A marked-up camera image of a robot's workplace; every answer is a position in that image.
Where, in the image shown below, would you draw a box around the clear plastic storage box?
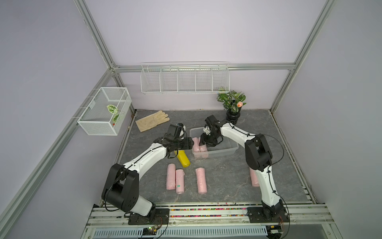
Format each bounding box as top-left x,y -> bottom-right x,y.
191,137 -> 239,159

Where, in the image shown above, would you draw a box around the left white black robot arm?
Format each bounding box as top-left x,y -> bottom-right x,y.
101,137 -> 194,217

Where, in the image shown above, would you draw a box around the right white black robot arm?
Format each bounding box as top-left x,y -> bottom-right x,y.
201,115 -> 290,221

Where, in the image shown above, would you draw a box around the yellow trash bag roll left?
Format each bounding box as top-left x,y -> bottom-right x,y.
177,150 -> 191,168

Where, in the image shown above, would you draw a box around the pink roll with green sticker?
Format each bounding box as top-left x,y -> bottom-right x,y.
176,169 -> 185,194

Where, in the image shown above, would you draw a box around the potted plant black pot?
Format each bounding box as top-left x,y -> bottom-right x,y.
217,87 -> 246,125

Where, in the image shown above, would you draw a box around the beige work glove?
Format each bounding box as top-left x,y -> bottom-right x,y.
136,111 -> 170,132

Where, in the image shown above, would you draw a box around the white mesh basket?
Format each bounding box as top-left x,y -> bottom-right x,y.
77,87 -> 132,136

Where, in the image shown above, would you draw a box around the white ventilation grille strip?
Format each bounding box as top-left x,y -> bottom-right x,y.
90,226 -> 268,239

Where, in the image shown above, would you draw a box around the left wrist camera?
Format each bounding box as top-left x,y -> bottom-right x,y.
165,123 -> 186,141

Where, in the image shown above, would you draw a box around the white wire wall shelf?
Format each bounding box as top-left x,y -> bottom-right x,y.
140,62 -> 230,94

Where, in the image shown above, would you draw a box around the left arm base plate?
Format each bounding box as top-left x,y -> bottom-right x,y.
128,209 -> 170,226

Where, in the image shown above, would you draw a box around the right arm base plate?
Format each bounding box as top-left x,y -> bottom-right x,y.
247,207 -> 290,224

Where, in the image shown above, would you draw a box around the aluminium frame rails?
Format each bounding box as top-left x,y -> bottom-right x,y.
1,1 -> 335,239

